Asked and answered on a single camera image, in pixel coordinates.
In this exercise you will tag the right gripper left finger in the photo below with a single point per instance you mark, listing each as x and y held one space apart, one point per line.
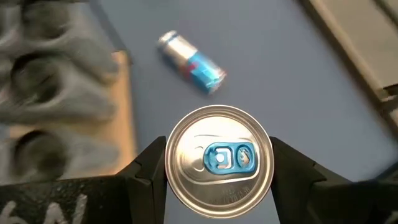
146 186

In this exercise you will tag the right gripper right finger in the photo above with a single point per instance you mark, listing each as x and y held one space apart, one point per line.
292 186

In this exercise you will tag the blue Red Bull can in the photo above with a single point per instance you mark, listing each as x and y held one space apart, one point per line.
219 193
192 62

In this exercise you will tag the white Celsius Arctic Vibe can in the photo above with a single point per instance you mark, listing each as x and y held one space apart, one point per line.
62 102

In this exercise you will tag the blue grey table mat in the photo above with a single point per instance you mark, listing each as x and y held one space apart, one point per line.
264 62

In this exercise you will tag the wooden shelf black metal frame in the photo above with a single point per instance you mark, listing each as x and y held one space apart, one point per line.
121 124

